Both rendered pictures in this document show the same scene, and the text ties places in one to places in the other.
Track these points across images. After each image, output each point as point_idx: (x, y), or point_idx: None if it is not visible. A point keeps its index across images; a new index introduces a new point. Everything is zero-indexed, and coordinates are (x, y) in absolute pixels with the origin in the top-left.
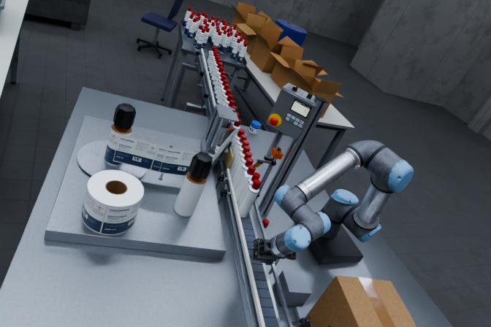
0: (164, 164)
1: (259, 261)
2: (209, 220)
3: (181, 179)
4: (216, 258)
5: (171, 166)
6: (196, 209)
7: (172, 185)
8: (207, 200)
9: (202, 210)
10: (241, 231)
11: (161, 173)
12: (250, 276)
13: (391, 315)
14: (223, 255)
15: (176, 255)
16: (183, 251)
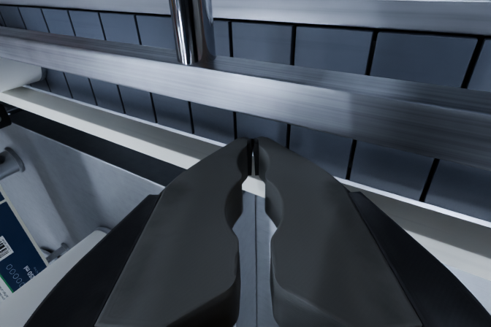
0: (18, 286)
1: (267, 45)
2: (115, 200)
3: (40, 204)
4: (257, 201)
5: (12, 273)
6: (97, 214)
7: (66, 233)
8: (54, 168)
9: (93, 201)
10: (101, 136)
11: (49, 263)
12: (446, 263)
13: None
14: (242, 195)
15: (260, 299)
16: (249, 299)
